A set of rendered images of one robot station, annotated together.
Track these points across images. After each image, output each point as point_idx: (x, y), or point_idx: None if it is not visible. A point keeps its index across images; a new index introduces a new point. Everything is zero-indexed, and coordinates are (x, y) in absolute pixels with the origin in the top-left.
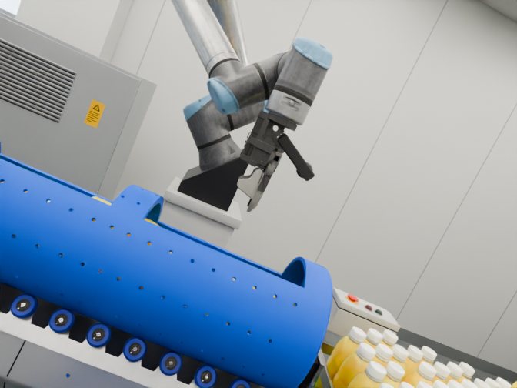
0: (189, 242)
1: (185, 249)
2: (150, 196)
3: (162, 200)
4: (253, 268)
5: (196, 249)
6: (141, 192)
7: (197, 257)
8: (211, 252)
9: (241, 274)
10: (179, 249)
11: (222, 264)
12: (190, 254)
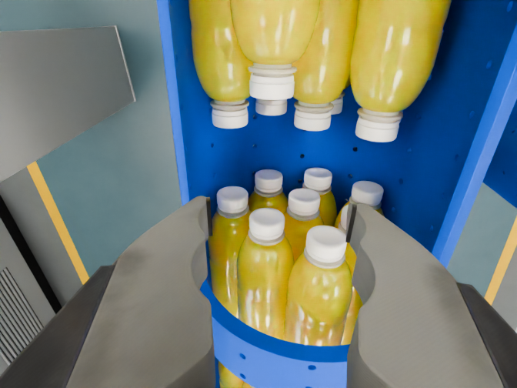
0: (447, 251)
1: (454, 245)
2: (338, 372)
3: (252, 339)
4: (516, 71)
5: (457, 231)
6: (335, 386)
7: (468, 215)
8: (468, 199)
9: (514, 100)
10: (452, 251)
11: (488, 159)
12: (461, 230)
